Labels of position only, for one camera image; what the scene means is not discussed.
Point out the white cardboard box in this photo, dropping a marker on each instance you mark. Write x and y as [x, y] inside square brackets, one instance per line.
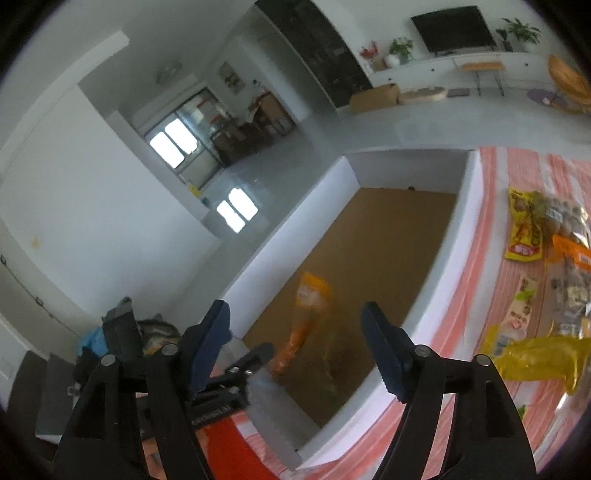
[392, 240]

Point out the purple round mat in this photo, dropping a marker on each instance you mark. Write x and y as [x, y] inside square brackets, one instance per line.
[540, 96]

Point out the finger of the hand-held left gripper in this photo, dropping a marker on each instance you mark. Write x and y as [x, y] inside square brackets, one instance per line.
[251, 360]

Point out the glass sliding door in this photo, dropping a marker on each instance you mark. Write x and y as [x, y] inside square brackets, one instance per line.
[184, 120]

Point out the pink striped cloth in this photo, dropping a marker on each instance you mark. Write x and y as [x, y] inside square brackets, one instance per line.
[461, 295]

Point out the orange bag of brown snacks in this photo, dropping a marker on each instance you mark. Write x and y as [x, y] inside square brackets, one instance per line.
[570, 286]

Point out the wooden side table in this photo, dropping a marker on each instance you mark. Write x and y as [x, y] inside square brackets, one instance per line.
[482, 66]

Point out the large green potted plant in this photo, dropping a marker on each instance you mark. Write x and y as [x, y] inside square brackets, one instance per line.
[521, 30]

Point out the yellow snack bag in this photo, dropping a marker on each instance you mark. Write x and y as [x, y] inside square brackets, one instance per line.
[540, 360]

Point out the round ceiling lamp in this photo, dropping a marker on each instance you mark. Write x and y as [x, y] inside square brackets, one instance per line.
[168, 71]

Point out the gold bag of round snacks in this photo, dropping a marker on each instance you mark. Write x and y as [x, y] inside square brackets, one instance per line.
[561, 214]

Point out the small beige snack packet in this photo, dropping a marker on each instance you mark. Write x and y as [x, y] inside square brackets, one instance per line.
[524, 304]

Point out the small green potted plant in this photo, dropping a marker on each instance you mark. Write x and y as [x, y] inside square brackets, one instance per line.
[505, 41]

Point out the black television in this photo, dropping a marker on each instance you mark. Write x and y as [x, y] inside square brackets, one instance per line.
[452, 30]

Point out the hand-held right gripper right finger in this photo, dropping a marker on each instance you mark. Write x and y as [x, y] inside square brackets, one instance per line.
[388, 355]

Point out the red flower arrangement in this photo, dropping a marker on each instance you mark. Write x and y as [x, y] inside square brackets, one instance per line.
[369, 51]

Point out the bushy green potted plant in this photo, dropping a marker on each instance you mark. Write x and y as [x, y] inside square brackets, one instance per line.
[401, 46]

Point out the orange lounge chair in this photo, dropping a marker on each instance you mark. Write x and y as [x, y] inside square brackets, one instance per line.
[568, 78]

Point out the orange snack bag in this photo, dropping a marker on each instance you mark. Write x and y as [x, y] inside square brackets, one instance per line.
[304, 300]

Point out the grey striped cloth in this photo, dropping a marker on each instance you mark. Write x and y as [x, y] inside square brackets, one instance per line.
[159, 332]

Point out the white round vase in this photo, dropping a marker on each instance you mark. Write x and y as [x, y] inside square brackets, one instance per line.
[391, 61]

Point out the white television console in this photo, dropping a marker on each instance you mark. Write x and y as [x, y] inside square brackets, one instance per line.
[425, 71]

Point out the yellow red snack packet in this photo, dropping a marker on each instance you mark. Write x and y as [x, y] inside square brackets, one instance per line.
[521, 230]

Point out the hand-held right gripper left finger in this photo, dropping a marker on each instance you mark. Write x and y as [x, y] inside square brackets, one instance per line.
[210, 350]

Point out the beige round cushion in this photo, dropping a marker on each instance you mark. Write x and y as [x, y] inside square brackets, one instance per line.
[422, 96]

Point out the brown cardboard box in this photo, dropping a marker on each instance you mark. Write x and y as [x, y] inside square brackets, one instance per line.
[374, 99]

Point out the small grey mat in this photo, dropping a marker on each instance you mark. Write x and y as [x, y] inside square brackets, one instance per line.
[458, 93]

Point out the framed wall picture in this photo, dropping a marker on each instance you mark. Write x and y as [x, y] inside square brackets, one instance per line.
[229, 76]

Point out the blue cloth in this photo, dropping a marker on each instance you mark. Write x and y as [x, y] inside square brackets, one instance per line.
[91, 341]

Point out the black display cabinet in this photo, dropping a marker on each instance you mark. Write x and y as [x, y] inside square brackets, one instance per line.
[323, 41]

